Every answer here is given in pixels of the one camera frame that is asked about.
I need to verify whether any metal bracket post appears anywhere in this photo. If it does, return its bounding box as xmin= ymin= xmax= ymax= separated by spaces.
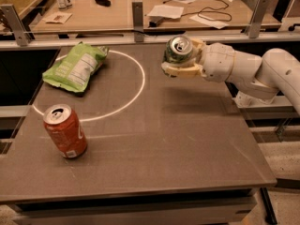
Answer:
xmin=131 ymin=1 xmax=143 ymax=42
xmin=1 ymin=4 xmax=31 ymax=46
xmin=245 ymin=0 xmax=270 ymax=38

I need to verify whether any left metal bracket post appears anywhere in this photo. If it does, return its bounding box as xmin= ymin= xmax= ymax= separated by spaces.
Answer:
xmin=1 ymin=4 xmax=31 ymax=46

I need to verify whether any wooden background desk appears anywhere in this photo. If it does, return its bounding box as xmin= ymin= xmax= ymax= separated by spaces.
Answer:
xmin=29 ymin=0 xmax=280 ymax=36

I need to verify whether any right metal bracket post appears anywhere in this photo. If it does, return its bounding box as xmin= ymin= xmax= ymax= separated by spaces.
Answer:
xmin=245 ymin=0 xmax=270 ymax=38

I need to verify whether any middle metal bracket post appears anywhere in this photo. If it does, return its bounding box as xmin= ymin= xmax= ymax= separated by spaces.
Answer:
xmin=131 ymin=1 xmax=143 ymax=42

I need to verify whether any black computer mouse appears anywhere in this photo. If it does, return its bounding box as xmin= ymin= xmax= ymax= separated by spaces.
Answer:
xmin=95 ymin=0 xmax=111 ymax=7

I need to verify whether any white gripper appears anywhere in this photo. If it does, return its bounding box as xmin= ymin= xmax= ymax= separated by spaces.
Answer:
xmin=161 ymin=38 xmax=235 ymax=83

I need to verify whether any small paper card left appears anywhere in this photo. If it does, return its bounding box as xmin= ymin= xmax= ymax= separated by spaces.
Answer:
xmin=43 ymin=11 xmax=72 ymax=24

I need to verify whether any green soda can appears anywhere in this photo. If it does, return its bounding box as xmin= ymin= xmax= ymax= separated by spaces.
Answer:
xmin=164 ymin=36 xmax=193 ymax=64

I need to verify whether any white paper sheet right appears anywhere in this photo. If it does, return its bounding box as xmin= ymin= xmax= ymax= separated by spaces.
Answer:
xmin=190 ymin=15 xmax=228 ymax=29

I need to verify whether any white paper sheet centre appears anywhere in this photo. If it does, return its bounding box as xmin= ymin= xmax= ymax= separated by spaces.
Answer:
xmin=147 ymin=5 xmax=184 ymax=19

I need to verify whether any orange soda can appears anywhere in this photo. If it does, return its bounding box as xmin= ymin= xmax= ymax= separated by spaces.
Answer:
xmin=43 ymin=104 xmax=87 ymax=158

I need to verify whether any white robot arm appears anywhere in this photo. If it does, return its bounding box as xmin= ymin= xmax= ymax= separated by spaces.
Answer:
xmin=161 ymin=36 xmax=300 ymax=113

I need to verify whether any green chip bag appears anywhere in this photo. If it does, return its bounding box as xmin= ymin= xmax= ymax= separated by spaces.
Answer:
xmin=42 ymin=42 xmax=109 ymax=93

